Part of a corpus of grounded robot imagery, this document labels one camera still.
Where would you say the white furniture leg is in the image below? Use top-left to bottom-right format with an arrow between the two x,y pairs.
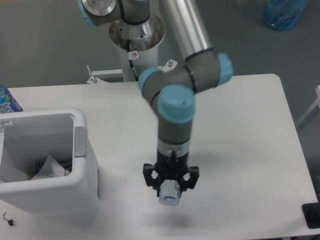
296,85 -> 320,132

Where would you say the white plastic trash can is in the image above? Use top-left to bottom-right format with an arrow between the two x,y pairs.
0,108 -> 100,217

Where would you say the black device at table edge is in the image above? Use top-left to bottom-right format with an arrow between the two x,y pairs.
302,202 -> 320,229

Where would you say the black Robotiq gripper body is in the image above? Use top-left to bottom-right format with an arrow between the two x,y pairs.
155,149 -> 189,183

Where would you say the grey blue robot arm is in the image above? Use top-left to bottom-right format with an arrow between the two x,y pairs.
78,0 -> 233,206

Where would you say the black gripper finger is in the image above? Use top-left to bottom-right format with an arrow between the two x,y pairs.
142,163 -> 163,197
176,166 -> 200,197

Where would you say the white metal base frame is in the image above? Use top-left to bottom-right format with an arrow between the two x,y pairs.
86,59 -> 178,84

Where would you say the white plastic wrapper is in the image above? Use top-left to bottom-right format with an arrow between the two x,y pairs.
30,154 -> 73,181

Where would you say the blue labelled drink bottle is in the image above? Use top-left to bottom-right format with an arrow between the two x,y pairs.
0,84 -> 24,114

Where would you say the blue yellow snack packet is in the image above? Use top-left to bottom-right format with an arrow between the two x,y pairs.
34,157 -> 73,176

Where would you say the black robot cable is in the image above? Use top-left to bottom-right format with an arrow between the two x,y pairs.
118,0 -> 141,82

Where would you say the blue plastic bag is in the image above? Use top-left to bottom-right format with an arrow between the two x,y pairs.
262,0 -> 308,31

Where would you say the crushed clear plastic bottle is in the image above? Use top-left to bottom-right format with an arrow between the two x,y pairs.
158,179 -> 182,207

